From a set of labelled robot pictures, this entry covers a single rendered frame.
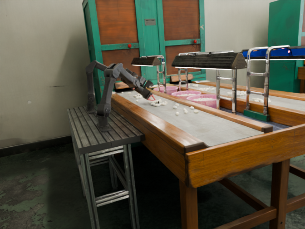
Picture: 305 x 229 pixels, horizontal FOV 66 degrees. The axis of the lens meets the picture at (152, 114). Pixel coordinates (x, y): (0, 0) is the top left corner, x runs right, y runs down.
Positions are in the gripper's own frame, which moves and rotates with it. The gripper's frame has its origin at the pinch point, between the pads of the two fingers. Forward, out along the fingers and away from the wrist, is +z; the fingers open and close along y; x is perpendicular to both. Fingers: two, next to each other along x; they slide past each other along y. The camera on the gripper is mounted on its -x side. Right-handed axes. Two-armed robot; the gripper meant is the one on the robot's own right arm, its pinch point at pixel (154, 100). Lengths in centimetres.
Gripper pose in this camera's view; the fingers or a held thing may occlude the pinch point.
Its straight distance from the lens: 197.5
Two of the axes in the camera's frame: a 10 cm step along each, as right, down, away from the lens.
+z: 7.5, 5.1, 4.1
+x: -5.5, 8.3, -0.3
